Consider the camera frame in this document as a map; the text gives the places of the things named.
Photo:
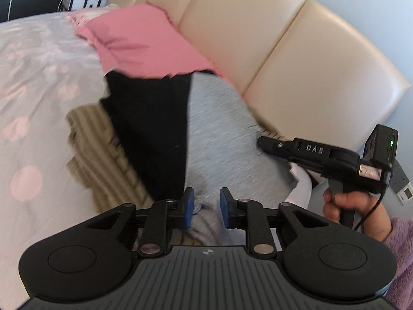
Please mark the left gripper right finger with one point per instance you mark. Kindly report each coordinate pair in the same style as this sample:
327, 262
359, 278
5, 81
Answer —
254, 219

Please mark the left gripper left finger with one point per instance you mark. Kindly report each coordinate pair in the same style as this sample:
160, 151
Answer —
160, 220

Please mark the grey black raglan shirt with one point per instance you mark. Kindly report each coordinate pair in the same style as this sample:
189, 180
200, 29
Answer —
152, 120

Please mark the person's right hand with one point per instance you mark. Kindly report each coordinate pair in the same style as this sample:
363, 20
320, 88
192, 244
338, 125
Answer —
377, 225

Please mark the grey usb adapter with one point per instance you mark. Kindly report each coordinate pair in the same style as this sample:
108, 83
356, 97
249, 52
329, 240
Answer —
400, 184

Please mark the striped olive folded garment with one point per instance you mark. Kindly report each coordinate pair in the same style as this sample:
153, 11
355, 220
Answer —
100, 161

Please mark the beige padded headboard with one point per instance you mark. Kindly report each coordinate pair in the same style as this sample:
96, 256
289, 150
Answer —
301, 69

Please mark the pink dotted bed sheet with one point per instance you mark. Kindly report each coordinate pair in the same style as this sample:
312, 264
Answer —
46, 70

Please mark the floral pink pillow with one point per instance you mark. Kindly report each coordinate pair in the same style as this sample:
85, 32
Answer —
80, 17

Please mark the white bedside table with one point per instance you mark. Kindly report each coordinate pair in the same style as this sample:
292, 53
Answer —
74, 5

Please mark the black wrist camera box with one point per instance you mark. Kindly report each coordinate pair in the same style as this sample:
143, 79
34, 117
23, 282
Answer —
381, 147

